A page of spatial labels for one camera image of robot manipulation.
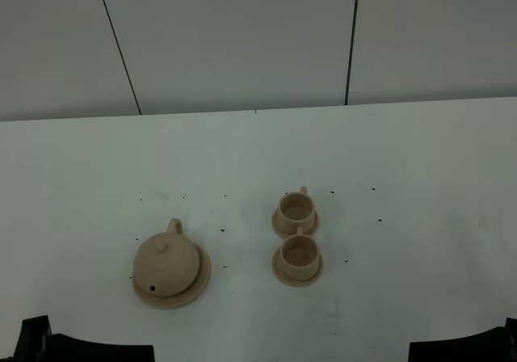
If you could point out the beige ceramic teapot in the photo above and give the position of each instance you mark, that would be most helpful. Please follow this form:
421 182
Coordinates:
167 263

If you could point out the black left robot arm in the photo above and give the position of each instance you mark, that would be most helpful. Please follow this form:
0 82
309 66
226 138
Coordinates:
36 342

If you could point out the beige round teapot tray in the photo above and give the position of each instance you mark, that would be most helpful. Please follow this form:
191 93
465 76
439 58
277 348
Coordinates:
187 296

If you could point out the far beige teacup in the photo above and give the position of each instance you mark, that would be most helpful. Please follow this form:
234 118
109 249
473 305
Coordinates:
295 209

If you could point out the beige teacup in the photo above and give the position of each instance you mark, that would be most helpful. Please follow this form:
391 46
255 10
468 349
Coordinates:
299 256
295 209

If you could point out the far beige saucer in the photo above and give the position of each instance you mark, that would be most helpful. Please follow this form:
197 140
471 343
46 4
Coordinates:
284 234

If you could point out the beige saucer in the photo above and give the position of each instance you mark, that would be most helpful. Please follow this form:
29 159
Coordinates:
284 234
290 281

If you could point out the near beige teacup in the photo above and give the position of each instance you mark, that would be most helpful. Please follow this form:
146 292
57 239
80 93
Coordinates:
299 256

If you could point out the near beige saucer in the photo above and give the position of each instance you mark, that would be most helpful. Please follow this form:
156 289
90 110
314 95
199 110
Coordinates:
290 281

